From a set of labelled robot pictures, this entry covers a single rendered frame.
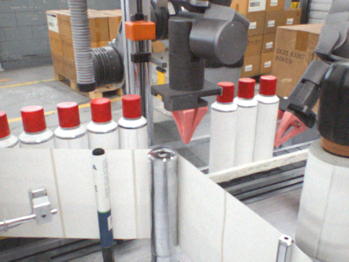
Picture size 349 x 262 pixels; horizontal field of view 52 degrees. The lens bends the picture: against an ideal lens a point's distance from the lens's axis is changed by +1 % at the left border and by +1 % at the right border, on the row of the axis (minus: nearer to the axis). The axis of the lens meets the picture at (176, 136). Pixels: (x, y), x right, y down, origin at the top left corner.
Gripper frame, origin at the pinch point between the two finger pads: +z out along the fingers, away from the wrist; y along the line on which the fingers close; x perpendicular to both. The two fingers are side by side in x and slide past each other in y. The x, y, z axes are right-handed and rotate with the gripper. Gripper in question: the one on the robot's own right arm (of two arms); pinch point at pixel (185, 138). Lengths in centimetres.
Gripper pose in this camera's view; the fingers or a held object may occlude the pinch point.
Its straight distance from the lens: 61.4
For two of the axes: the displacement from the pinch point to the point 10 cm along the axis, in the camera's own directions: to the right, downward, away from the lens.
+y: 8.9, -1.8, 4.2
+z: 0.0, 9.2, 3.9
